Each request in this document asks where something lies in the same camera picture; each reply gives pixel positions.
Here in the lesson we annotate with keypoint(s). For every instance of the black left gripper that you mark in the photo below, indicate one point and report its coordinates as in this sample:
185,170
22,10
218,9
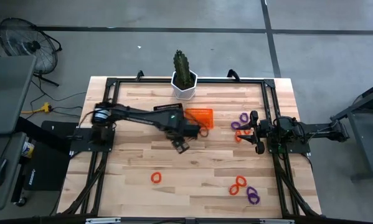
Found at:
189,130

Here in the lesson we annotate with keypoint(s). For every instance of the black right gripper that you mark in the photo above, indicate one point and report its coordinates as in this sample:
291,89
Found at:
263,132

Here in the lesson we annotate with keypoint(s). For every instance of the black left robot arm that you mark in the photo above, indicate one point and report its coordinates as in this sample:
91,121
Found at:
142,115

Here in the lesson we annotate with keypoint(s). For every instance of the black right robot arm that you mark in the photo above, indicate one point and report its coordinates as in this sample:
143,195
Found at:
317,130

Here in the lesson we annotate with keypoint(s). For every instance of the orange plastic mesh basket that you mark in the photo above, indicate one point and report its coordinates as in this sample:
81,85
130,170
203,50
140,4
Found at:
206,116

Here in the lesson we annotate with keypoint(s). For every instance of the black plastic mesh basket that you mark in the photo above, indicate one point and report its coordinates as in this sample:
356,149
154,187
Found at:
169,107

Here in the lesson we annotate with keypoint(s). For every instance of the white hexagonal plant pot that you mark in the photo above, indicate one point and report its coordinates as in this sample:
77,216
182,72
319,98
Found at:
184,93

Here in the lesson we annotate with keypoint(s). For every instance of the green cactus plant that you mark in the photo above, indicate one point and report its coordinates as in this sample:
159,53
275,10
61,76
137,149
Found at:
182,70

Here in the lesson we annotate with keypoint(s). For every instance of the black table clamp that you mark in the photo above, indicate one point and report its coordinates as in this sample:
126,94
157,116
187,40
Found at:
233,74
139,75

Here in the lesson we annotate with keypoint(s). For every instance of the black equipment case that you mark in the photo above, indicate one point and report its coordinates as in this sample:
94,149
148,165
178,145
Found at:
49,168

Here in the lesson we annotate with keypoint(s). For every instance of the yellow power plug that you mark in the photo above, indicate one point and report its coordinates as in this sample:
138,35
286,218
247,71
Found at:
45,108

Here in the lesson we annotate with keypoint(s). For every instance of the white wipes canister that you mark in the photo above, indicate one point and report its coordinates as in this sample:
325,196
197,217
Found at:
27,150

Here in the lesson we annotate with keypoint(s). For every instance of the black floor fan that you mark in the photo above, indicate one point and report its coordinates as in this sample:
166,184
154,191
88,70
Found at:
33,46

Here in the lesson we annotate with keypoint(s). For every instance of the grey side desk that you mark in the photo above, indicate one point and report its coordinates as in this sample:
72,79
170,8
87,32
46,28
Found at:
8,155

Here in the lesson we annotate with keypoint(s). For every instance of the black caster wheel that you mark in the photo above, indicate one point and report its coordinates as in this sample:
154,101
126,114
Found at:
21,201

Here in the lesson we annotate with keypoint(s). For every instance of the grey desk top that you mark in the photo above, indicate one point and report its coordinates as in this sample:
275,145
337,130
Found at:
8,93

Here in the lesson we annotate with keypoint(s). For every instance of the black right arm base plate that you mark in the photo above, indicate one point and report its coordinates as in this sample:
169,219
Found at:
298,149

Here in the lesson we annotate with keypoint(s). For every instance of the black aluminium table frame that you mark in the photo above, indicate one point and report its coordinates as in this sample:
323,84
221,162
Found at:
220,81

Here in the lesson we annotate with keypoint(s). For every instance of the white metal bracket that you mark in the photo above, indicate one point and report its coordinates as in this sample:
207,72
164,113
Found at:
275,221
102,220

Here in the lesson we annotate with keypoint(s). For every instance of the grey metal cart frame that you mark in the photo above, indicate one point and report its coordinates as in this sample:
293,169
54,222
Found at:
363,140

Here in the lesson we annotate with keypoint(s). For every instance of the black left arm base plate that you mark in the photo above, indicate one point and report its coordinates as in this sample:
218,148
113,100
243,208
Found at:
53,135

